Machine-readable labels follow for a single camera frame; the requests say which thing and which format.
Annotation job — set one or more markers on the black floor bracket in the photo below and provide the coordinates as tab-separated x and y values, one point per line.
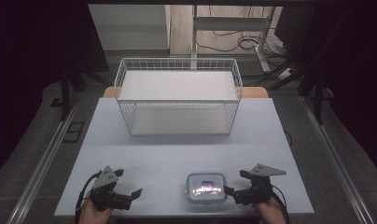
73	132

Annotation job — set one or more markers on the aluminium rail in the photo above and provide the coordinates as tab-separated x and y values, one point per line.
336	158
43	161

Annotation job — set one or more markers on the white desk frame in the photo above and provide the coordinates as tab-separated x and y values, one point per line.
230	23

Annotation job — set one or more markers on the white cabinet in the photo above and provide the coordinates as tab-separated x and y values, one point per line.
130	28

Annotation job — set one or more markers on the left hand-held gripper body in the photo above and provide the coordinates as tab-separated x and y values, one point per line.
106	186

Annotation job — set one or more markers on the clear plastic box blue lid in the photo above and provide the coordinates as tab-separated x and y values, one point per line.
206	188

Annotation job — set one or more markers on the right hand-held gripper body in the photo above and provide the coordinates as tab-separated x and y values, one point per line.
255	190

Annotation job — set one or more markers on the person's right hand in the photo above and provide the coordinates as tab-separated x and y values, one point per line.
270	213

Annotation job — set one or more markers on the black metal stand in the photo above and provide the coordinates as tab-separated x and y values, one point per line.
65	93
317	93

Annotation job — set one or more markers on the person's left hand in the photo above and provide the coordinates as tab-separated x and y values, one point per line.
93	214

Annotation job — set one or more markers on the white power strip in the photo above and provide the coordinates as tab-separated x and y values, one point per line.
283	74

